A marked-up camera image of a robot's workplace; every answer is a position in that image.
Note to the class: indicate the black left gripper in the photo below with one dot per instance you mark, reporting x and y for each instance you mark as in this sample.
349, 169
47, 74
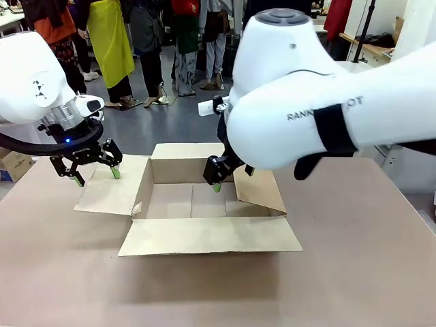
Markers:
80, 150

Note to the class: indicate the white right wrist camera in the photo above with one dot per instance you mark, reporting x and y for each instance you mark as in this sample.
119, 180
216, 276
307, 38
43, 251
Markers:
206, 108

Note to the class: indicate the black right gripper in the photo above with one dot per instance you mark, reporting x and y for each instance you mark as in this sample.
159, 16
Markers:
226, 150

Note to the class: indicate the black tripod pole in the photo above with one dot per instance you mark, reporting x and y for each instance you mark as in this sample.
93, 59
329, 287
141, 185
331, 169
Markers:
366, 24

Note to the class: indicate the small cardboard box with print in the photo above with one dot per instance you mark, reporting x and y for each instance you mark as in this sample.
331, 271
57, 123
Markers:
13, 165

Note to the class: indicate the brown cardboard box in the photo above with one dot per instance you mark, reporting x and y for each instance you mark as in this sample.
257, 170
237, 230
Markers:
204, 235

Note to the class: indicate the person in patterned trousers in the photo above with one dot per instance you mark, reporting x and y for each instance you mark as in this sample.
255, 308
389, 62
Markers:
185, 68

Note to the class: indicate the red garment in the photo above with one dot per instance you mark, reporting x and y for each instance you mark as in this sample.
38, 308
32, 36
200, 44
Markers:
337, 13

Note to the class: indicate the black bag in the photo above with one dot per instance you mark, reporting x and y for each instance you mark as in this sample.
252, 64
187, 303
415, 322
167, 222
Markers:
378, 40

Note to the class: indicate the person in dark grey clothes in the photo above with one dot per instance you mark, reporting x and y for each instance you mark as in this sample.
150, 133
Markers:
146, 30

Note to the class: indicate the person in orange top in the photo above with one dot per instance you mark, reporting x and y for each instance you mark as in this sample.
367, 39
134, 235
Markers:
58, 27

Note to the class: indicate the person in grey trousers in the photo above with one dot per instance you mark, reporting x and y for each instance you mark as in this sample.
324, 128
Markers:
213, 51

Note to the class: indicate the small white table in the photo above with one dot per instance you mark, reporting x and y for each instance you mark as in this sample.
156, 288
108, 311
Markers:
10, 20

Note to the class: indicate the wooden desk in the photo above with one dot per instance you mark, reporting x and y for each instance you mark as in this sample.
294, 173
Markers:
371, 50

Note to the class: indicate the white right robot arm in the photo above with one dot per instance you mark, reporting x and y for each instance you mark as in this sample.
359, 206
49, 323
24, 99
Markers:
272, 68

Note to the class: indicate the person in yellow apron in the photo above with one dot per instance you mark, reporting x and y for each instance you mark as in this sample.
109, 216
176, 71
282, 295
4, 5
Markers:
109, 41

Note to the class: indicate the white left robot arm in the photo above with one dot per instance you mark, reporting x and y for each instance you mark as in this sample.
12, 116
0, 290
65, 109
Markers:
27, 85

